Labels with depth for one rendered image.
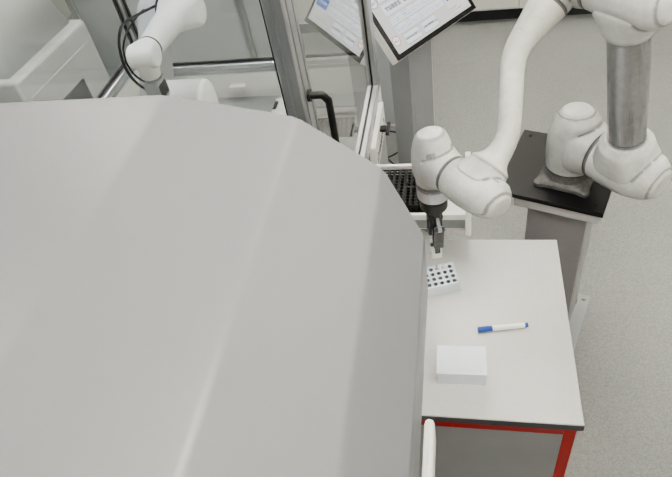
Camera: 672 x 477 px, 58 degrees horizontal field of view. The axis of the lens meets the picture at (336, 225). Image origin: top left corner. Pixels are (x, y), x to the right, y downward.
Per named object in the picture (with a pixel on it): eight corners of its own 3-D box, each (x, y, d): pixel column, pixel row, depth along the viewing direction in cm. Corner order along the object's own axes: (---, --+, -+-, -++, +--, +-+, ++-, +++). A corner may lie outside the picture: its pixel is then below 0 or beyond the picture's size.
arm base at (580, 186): (605, 158, 208) (608, 145, 204) (587, 198, 196) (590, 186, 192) (552, 147, 216) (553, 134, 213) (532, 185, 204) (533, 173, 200)
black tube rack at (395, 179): (440, 183, 203) (440, 168, 199) (439, 219, 191) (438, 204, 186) (375, 184, 208) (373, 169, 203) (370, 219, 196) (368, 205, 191)
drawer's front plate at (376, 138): (385, 124, 235) (383, 100, 227) (378, 172, 215) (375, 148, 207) (381, 125, 235) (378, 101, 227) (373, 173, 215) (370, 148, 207)
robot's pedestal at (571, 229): (590, 298, 261) (622, 162, 208) (573, 353, 244) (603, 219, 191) (521, 279, 274) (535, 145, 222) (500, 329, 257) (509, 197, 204)
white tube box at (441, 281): (453, 269, 185) (452, 261, 183) (460, 290, 179) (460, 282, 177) (413, 277, 186) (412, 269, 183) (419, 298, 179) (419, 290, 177)
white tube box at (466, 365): (485, 357, 162) (485, 346, 159) (486, 385, 156) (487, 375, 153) (437, 355, 165) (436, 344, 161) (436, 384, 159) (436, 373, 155)
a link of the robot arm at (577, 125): (566, 141, 209) (574, 86, 194) (611, 165, 197) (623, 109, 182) (533, 162, 204) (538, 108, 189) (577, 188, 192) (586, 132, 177)
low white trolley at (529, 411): (536, 370, 240) (556, 239, 188) (552, 536, 197) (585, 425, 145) (391, 363, 252) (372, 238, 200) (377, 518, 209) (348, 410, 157)
